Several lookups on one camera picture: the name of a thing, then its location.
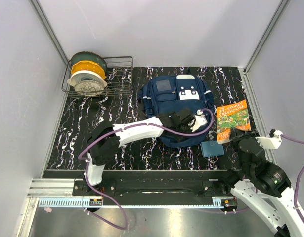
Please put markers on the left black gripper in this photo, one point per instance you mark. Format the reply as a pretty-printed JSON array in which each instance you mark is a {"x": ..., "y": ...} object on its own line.
[{"x": 189, "y": 130}]

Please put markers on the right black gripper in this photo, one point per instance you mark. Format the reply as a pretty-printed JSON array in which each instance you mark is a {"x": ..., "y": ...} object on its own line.
[{"x": 236, "y": 134}]

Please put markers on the orange Treehouse book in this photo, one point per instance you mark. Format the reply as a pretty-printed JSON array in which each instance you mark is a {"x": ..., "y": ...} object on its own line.
[{"x": 232, "y": 116}]

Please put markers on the navy blue student backpack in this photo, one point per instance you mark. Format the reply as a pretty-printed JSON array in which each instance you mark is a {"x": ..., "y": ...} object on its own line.
[{"x": 173, "y": 93}]

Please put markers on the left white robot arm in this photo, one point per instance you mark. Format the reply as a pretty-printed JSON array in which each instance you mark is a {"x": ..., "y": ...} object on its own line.
[{"x": 172, "y": 127}]

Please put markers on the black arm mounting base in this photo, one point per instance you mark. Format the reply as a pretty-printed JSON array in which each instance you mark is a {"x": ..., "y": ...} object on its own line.
[{"x": 159, "y": 200}]

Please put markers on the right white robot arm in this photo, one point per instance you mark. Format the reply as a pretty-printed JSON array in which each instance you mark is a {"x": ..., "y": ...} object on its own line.
[{"x": 264, "y": 187}]

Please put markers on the small blue wallet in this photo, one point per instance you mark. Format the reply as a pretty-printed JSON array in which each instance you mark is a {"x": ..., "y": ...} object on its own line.
[{"x": 211, "y": 149}]

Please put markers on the grey patterned plate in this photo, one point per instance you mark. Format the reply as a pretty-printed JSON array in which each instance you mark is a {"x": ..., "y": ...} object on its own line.
[{"x": 89, "y": 88}]

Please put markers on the white plate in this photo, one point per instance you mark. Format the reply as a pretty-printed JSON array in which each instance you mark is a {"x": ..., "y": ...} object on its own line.
[{"x": 85, "y": 75}]

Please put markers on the yellow plate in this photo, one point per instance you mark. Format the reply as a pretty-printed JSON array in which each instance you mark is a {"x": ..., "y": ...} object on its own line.
[{"x": 87, "y": 65}]

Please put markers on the dark green plate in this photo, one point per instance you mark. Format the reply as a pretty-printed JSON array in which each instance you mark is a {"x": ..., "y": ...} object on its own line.
[{"x": 86, "y": 55}]

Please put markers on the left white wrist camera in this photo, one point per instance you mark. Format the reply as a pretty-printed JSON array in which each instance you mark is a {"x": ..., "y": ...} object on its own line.
[{"x": 198, "y": 121}]

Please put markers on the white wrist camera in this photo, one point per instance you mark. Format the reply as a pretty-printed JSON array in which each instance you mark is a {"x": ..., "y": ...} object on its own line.
[
  {"x": 198, "y": 121},
  {"x": 274, "y": 140}
]

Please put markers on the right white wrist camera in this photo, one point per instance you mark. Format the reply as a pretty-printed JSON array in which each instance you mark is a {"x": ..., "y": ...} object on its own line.
[{"x": 274, "y": 140}]

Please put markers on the black wire dish rack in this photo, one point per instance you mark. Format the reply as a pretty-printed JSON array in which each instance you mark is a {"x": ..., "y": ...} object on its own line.
[{"x": 118, "y": 77}]

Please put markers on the aluminium front rail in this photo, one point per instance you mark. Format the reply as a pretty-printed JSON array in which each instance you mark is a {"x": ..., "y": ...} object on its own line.
[{"x": 38, "y": 187}]

